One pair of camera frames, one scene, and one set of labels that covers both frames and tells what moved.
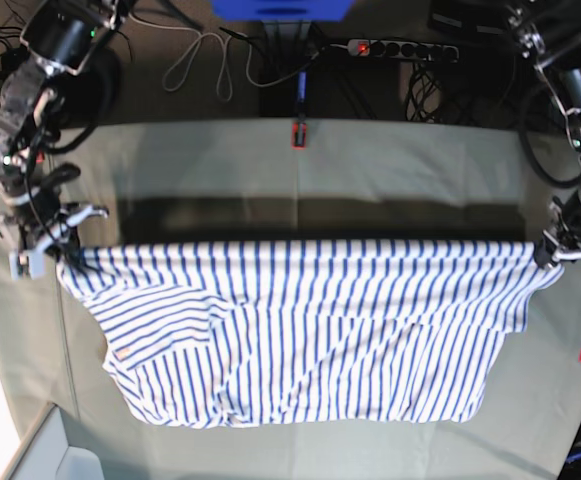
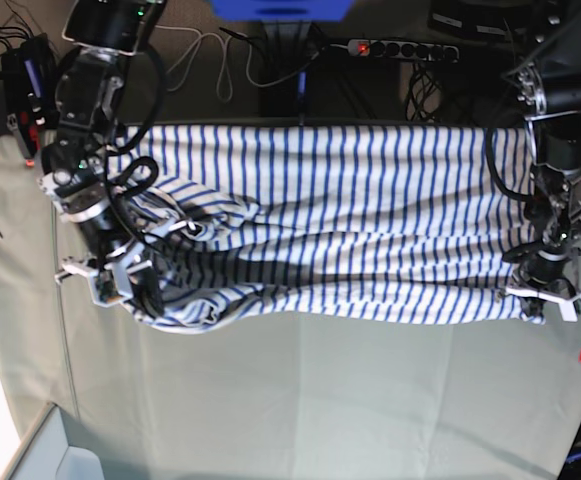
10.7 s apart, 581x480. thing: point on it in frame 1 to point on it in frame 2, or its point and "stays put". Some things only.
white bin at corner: (46, 453) stays put
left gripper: (41, 232) to (117, 278)
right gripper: (569, 247) to (561, 291)
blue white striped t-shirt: (240, 333) to (336, 220)
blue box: (281, 10) stays put
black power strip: (417, 50) stays put
